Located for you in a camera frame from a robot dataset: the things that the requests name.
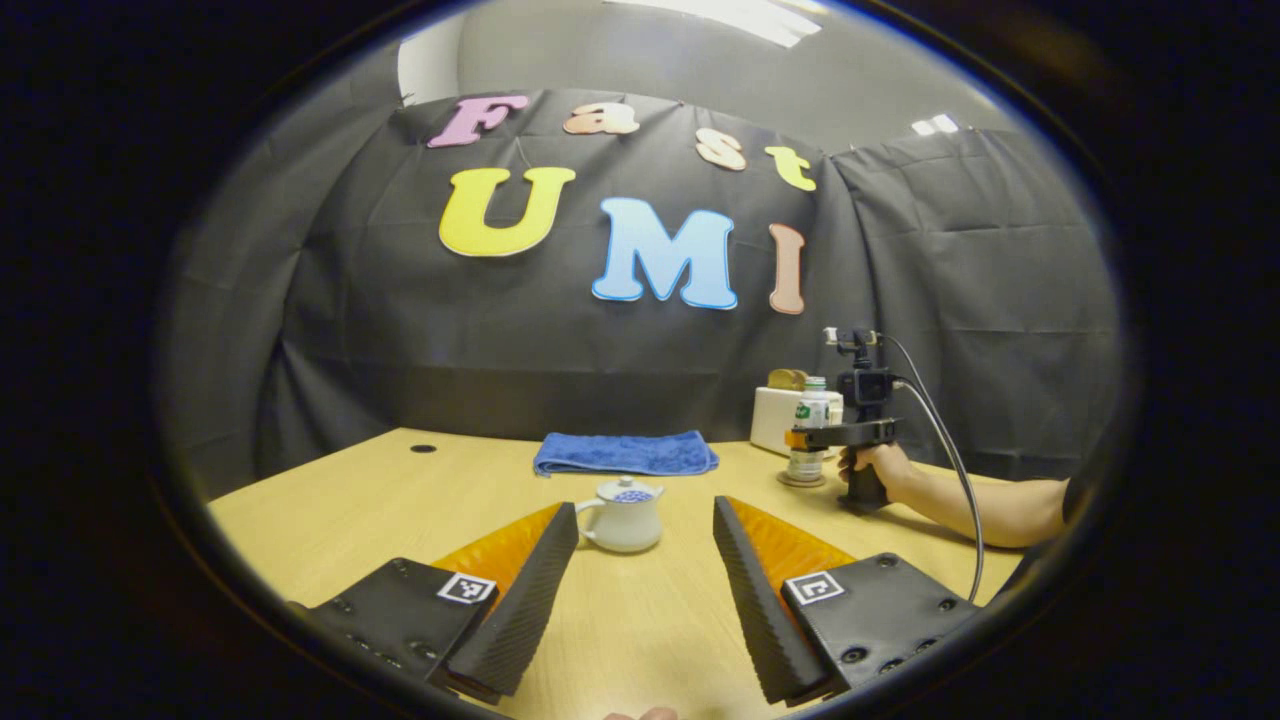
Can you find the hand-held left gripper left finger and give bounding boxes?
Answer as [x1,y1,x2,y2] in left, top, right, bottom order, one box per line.
[305,502,581,706]

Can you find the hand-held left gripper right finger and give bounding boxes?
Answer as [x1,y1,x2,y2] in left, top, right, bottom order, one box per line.
[712,495,981,708]

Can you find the white plastic water bottle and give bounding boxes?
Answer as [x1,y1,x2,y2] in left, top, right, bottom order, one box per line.
[787,376,831,484]

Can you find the white teacup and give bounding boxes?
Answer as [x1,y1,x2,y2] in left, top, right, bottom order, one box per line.
[574,476,665,554]

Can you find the white toaster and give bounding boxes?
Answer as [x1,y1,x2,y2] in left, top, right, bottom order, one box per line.
[750,386,846,458]

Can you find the blue towel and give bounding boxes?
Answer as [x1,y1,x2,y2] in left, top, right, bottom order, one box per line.
[533,430,720,478]

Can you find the black backdrop cloth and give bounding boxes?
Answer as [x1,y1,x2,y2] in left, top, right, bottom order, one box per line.
[160,88,1121,501]

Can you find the white cable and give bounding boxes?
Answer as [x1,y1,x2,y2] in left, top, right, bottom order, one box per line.
[893,378,969,476]

